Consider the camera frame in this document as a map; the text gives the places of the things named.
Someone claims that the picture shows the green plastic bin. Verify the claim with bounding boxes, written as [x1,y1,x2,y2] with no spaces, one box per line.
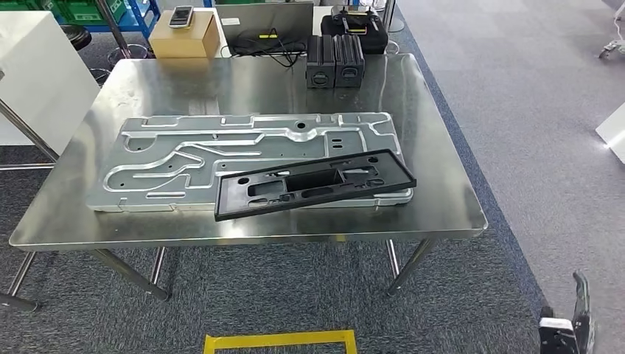
[49,0,129,25]
[0,0,50,12]

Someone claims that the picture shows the white cabinet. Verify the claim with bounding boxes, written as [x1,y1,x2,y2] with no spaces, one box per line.
[0,10,102,172]

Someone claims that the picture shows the black plastic frame part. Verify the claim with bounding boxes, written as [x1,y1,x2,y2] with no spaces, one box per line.
[213,148,418,223]

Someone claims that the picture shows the cardboard box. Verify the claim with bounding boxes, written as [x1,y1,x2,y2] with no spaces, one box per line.
[148,9,222,60]

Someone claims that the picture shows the white board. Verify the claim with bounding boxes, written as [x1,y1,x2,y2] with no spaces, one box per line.
[594,101,625,166]

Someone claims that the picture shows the blue rack with green bins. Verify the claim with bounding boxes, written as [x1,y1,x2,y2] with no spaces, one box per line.
[49,0,163,41]

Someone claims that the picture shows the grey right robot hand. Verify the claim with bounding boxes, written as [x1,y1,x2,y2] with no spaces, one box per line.
[572,270,597,354]

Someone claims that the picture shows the chrome stanchion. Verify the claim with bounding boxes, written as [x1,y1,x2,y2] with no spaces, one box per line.
[94,0,151,69]

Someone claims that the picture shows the machined aluminium plate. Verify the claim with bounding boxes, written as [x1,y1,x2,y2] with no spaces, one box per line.
[85,111,415,214]

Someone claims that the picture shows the black ribbed box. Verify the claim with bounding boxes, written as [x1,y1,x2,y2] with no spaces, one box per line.
[334,33,366,89]
[305,34,338,90]

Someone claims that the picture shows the stainless steel workbench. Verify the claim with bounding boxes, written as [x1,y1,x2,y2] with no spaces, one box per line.
[0,52,489,313]

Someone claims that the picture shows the black carry case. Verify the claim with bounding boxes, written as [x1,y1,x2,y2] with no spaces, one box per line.
[320,4,391,55]

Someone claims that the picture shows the chrome stand base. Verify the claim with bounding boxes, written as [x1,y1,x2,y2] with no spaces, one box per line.
[380,0,407,34]

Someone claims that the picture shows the grey laptop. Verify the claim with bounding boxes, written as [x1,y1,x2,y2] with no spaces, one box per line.
[214,1,315,56]

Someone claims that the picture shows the black laptop cables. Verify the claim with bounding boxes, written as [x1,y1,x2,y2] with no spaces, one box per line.
[226,28,307,69]

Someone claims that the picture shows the smartphone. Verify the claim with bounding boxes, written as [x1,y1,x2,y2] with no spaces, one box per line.
[167,5,196,30]

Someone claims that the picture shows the white wheeled stand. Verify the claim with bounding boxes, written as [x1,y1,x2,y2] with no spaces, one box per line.
[598,0,625,60]

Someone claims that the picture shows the black round stool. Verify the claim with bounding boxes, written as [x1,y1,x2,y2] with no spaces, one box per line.
[60,24,93,53]

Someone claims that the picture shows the yellow floor tape square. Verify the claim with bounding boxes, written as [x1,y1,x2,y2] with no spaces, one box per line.
[202,329,360,354]

